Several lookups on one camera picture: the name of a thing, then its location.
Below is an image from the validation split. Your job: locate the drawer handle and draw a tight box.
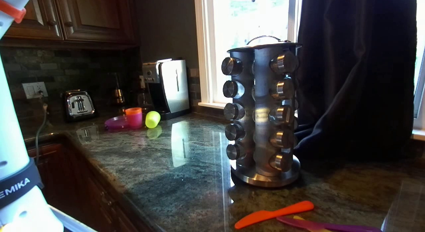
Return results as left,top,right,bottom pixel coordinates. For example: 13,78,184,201
99,191,115,208

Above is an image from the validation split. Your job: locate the white wall socket plate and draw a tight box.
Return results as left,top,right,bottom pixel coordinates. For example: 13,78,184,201
22,81,48,99

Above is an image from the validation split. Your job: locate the steel revolving spice rack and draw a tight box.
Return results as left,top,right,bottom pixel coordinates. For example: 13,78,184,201
221,35,302,188

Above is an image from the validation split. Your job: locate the yellow plastic knife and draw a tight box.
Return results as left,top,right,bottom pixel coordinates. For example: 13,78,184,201
294,215,333,232

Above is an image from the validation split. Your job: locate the clear plastic container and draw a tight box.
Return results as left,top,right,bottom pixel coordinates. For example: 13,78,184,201
381,178,425,232

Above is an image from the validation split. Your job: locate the purple plastic plate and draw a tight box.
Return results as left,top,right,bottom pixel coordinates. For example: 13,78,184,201
104,115,130,130

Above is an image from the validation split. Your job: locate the wooden drawer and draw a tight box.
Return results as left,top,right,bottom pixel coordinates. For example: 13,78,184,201
28,143,65,160

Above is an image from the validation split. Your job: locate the purple plastic knife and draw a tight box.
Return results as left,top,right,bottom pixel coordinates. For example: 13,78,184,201
276,216,383,232

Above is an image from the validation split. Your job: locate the lime green plastic cup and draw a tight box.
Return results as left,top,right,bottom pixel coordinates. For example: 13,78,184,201
145,111,161,129

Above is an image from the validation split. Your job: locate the dark window curtain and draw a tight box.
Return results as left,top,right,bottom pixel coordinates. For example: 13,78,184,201
294,0,418,160

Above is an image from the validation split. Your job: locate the spice jar with steel lid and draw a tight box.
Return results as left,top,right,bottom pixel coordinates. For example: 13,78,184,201
270,79,297,100
226,144,247,161
225,123,247,141
268,105,297,125
269,153,294,173
223,103,246,121
270,52,299,74
222,80,245,99
221,57,244,76
269,129,297,149

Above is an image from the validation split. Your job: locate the silver black coffee maker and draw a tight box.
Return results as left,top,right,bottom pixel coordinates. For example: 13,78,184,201
142,58,191,121

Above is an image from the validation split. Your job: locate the pink cup with orange rim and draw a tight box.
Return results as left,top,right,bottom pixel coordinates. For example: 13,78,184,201
125,107,143,130

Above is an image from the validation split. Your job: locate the grey cable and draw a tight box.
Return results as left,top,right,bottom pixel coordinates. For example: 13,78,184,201
35,92,49,164

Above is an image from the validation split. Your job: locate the orange plastic knife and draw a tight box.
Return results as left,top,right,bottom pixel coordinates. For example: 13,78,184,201
234,200,314,230

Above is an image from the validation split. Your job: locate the steel toaster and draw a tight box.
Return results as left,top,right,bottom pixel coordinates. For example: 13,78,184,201
62,89,97,122

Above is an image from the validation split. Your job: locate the white framed window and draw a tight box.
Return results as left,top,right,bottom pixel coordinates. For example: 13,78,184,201
194,0,425,141

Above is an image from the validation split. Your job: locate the wooden wall cabinet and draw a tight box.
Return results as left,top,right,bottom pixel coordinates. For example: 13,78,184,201
0,0,140,50

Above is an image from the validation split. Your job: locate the wooden cabinet door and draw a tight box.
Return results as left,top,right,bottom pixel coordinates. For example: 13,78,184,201
4,0,64,41
53,0,136,44

